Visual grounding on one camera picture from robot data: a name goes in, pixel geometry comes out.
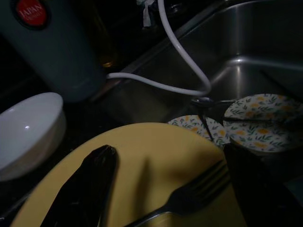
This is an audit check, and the black metal spoon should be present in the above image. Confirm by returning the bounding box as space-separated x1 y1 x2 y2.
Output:
190 96 237 107

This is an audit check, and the grey water filter canister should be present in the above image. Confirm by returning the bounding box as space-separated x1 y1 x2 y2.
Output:
0 0 112 104

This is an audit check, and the yellow plate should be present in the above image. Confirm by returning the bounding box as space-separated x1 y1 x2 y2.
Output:
10 122 248 227

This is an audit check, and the white bowl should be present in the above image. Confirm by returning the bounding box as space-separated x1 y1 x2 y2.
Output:
0 92 67 182

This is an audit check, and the floral patterned plate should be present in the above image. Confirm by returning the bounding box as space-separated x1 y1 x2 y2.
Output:
167 114 232 147
222 93 303 152

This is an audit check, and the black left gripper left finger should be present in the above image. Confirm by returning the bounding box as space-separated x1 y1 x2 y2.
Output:
46 144 120 227

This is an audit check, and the black metal fork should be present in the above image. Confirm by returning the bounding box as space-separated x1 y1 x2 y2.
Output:
123 159 232 227

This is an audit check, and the oil bottle green cap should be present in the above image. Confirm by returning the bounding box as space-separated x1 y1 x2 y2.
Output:
87 0 119 68

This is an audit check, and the white hose with adapter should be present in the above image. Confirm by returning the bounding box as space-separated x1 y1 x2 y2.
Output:
107 0 212 96

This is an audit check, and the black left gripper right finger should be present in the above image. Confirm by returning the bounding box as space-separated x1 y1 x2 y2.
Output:
223 143 303 227

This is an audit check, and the stainless steel sink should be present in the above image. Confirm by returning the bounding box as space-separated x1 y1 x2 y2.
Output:
94 0 303 133

